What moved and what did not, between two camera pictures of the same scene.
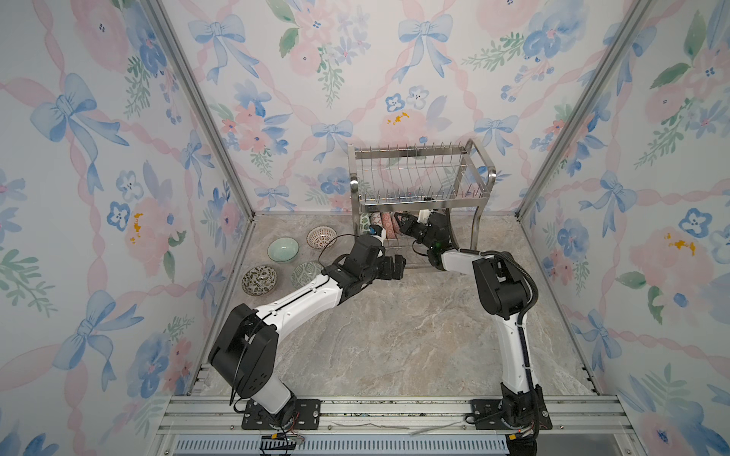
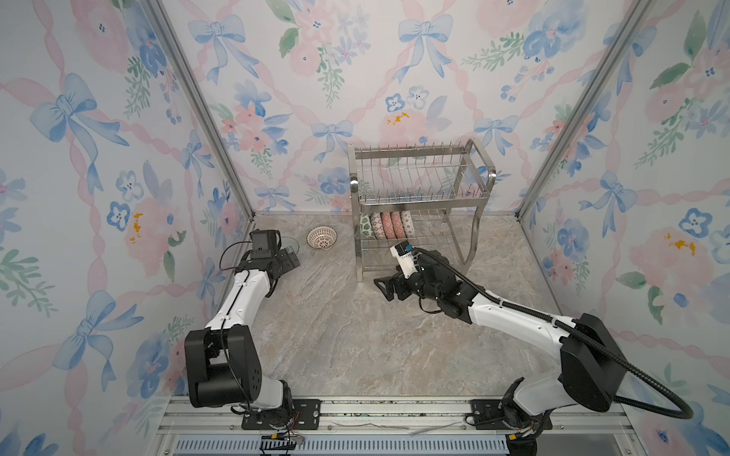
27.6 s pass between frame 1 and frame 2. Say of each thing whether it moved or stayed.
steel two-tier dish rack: stayed
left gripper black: moved
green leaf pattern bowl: stayed
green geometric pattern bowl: moved
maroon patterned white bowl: stayed
